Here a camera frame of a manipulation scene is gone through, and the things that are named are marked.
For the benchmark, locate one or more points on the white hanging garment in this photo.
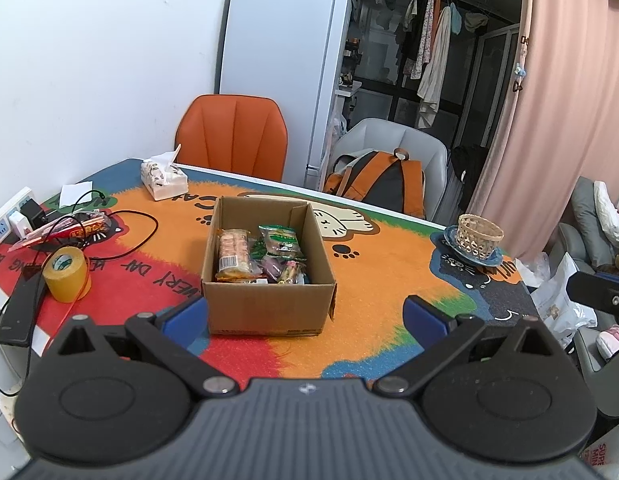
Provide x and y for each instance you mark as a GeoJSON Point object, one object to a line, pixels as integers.
{"type": "Point", "coordinates": [434, 70]}

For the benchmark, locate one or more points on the white paper sheet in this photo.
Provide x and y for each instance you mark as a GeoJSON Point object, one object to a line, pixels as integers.
{"type": "Point", "coordinates": [74, 195]}

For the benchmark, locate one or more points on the long red snack packet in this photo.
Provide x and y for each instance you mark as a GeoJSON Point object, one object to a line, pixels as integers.
{"type": "Point", "coordinates": [84, 230]}

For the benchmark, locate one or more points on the colourful cartoon table mat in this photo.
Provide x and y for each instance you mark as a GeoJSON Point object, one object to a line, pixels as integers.
{"type": "Point", "coordinates": [389, 280]}

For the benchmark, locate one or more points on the yellow tape roll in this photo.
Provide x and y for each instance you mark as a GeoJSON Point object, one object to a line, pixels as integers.
{"type": "Point", "coordinates": [64, 280]}

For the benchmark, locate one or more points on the white plastic bag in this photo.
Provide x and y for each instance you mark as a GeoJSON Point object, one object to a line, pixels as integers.
{"type": "Point", "coordinates": [559, 300]}

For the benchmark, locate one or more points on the white pillow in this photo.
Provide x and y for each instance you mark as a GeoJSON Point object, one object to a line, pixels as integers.
{"type": "Point", "coordinates": [608, 212]}

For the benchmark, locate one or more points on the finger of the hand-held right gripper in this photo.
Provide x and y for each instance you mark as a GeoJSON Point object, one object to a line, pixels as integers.
{"type": "Point", "coordinates": [599, 295]}

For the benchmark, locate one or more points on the pink curtain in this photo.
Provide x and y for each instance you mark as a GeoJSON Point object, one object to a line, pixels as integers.
{"type": "Point", "coordinates": [564, 110]}

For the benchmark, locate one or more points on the white plug adapter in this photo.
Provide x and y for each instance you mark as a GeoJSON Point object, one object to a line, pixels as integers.
{"type": "Point", "coordinates": [20, 224]}

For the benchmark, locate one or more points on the purple wafer packet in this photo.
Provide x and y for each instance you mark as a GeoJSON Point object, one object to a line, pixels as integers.
{"type": "Point", "coordinates": [272, 267]}

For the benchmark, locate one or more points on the black charger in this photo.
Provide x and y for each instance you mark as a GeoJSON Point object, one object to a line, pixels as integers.
{"type": "Point", "coordinates": [34, 214]}

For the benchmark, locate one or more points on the orange and black backpack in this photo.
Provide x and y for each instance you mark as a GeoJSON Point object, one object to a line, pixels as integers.
{"type": "Point", "coordinates": [379, 180]}

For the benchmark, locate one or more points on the green snack packet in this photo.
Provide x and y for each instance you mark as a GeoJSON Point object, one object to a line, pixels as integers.
{"type": "Point", "coordinates": [282, 242]}

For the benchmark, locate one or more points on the blue plate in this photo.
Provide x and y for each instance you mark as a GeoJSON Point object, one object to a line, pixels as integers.
{"type": "Point", "coordinates": [452, 246]}

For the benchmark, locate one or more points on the black flat device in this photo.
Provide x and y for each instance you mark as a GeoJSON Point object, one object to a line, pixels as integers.
{"type": "Point", "coordinates": [19, 310]}

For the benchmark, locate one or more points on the white power strip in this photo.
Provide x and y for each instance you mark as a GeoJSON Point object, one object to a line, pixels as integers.
{"type": "Point", "coordinates": [0, 232]}

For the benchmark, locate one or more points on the white refrigerator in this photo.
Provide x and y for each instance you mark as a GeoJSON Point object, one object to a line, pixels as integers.
{"type": "Point", "coordinates": [279, 60]}

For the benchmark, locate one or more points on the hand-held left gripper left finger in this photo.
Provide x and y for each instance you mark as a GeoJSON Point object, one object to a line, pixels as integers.
{"type": "Point", "coordinates": [185, 316]}

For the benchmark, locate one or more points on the grey sofa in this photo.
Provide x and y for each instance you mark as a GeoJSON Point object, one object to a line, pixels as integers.
{"type": "Point", "coordinates": [587, 210]}

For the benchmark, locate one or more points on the orange biscuit packet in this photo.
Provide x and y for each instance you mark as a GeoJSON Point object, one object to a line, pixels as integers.
{"type": "Point", "coordinates": [233, 255]}

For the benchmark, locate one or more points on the woven wicker basket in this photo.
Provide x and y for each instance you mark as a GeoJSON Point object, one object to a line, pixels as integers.
{"type": "Point", "coordinates": [479, 240]}

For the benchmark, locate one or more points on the brown cardboard box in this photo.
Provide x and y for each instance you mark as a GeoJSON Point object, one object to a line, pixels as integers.
{"type": "Point", "coordinates": [269, 310]}

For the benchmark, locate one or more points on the grey chair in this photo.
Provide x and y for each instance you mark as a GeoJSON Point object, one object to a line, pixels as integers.
{"type": "Point", "coordinates": [389, 135]}

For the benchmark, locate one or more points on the patterned tissue pack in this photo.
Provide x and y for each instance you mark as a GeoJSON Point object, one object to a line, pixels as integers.
{"type": "Point", "coordinates": [162, 182]}

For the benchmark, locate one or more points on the orange chair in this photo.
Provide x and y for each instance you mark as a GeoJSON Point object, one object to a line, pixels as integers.
{"type": "Point", "coordinates": [229, 135]}

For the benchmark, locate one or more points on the floral hanging garment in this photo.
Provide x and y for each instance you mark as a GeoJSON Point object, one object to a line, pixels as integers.
{"type": "Point", "coordinates": [424, 35]}

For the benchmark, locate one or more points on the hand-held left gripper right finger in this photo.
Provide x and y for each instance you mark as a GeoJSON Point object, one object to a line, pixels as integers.
{"type": "Point", "coordinates": [425, 317]}

